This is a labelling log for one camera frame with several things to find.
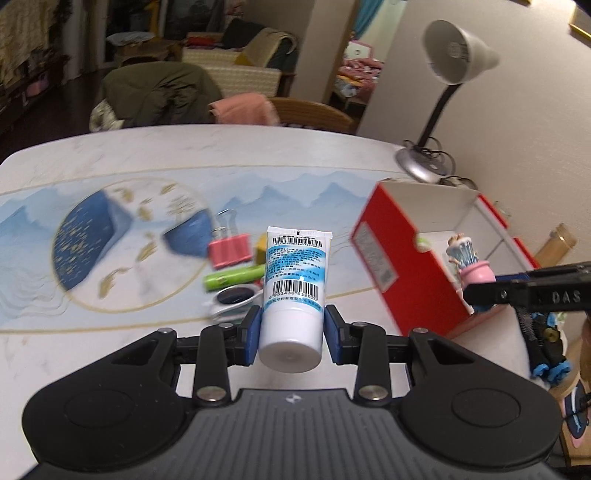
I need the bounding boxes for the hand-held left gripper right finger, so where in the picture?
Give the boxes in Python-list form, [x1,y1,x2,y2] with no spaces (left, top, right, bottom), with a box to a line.
[323,305,483,405]

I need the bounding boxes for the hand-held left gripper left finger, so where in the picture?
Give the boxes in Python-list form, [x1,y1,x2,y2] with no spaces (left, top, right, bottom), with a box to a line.
[111,305,263,408]

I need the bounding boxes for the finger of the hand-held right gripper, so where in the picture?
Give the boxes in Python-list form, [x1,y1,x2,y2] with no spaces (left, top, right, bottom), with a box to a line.
[463,280,533,310]
[495,261,591,284]

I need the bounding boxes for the figurine with pink base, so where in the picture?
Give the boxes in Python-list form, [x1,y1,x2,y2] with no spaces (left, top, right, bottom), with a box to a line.
[445,233,497,315]

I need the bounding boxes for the green marker pen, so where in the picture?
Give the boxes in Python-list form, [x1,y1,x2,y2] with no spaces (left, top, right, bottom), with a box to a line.
[203,264,266,292]

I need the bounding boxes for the white blue cream tube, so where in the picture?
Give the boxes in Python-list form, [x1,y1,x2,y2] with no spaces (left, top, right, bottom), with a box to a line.
[257,226,334,374]

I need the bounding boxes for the red shoe box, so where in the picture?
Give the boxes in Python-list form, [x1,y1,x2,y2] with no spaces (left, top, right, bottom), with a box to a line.
[351,180,541,337]

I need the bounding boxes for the pink binder clip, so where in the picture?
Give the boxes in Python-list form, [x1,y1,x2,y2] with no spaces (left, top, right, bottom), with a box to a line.
[208,210,254,271]

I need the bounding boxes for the black glove blue fingertips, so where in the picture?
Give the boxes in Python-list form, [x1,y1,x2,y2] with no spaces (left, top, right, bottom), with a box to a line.
[517,308,573,382]

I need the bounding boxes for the amber glass bottle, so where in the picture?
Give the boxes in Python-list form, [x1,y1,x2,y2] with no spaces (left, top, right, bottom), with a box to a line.
[533,223,578,268]

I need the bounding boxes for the wooden chair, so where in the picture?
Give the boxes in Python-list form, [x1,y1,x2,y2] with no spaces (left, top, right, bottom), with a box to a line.
[268,97,356,134]

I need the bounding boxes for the pink towel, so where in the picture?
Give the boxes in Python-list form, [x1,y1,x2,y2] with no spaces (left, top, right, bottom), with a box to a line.
[208,92,280,126]

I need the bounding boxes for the silver desk lamp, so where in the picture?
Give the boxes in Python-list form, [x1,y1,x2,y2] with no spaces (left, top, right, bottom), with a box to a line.
[396,19,502,184]

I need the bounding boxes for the bed with pink bedding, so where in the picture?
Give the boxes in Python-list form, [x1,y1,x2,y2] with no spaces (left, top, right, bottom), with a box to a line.
[335,39,384,104]

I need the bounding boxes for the floral chair cloth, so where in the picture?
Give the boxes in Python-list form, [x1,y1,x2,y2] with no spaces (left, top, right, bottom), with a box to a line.
[89,102,123,132]

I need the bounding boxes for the gold framed picture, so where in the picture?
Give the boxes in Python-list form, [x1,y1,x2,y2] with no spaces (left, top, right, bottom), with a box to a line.
[569,7,591,35]

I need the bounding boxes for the olive green jacket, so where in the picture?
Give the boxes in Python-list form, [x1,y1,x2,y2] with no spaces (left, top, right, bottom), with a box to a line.
[90,62,222,132]

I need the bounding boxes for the beige sofa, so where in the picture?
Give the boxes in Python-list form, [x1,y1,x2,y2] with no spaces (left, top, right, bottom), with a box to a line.
[182,18,296,97]

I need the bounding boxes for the teal curtain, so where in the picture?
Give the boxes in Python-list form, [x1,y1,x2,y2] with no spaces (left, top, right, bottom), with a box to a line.
[353,0,402,40]

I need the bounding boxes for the dark wooden sideboard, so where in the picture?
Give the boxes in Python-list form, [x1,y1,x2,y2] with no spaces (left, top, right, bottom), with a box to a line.
[0,55,70,121]

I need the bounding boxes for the black lamp cable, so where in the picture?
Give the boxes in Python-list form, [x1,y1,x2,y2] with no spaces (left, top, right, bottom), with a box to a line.
[406,138,478,188]

